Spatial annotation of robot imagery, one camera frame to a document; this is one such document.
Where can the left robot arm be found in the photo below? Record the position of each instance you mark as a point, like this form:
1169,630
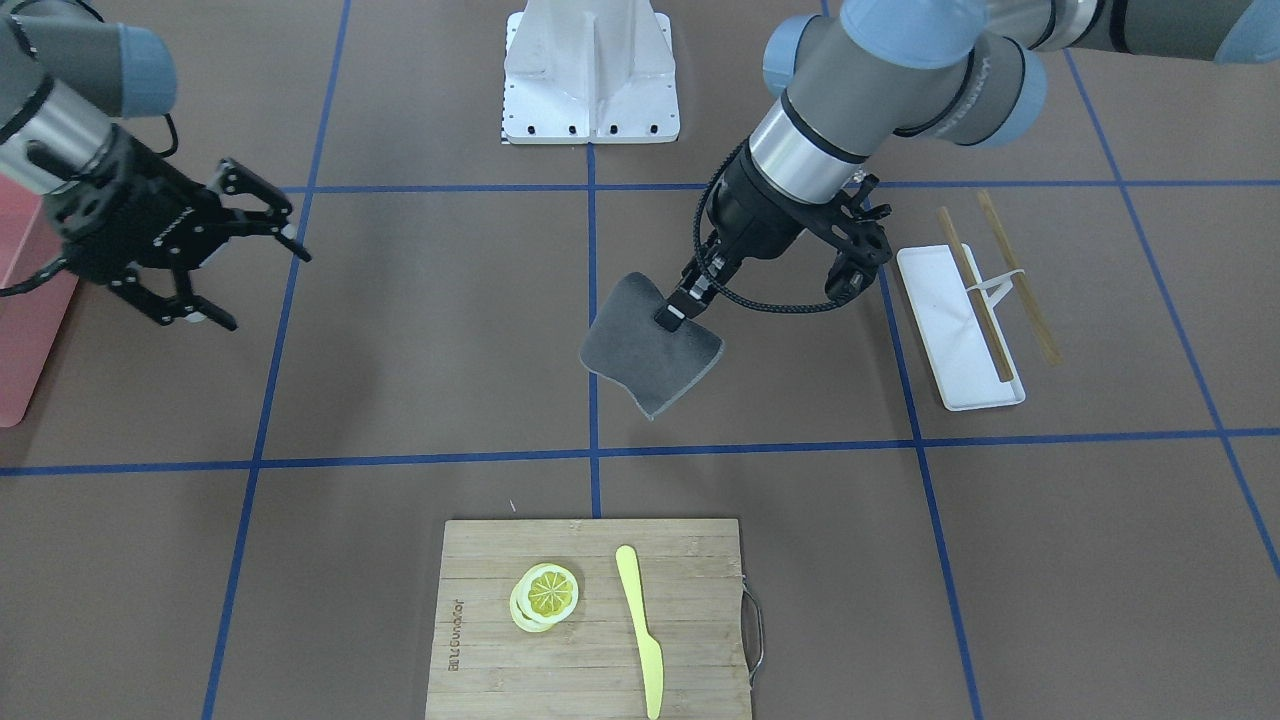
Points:
964,72

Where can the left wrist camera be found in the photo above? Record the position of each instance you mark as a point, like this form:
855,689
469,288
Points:
857,235

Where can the grey cleaning cloth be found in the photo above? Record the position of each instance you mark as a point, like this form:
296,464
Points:
637,343

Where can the wooden cutting board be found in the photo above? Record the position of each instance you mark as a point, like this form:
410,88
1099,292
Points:
588,667

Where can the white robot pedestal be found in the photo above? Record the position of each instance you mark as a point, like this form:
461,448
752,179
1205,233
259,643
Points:
589,72

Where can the yellow plastic knife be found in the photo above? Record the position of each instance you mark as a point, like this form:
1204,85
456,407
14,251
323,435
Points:
651,657

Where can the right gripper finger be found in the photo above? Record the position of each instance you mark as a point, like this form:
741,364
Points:
183,304
232,179

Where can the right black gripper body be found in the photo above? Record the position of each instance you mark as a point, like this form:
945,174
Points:
118,212

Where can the pink plastic bin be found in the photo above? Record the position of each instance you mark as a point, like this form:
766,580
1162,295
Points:
30,322

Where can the yellow lemon slice toy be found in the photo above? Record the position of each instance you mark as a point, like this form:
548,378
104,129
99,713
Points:
543,597

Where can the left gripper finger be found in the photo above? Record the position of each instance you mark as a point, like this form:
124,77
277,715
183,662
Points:
696,286
681,305

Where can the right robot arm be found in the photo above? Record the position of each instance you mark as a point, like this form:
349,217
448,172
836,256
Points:
68,77

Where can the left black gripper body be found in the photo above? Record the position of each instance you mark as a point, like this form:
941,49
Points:
757,213

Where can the white rectangular tray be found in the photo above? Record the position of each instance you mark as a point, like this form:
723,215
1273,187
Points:
965,373

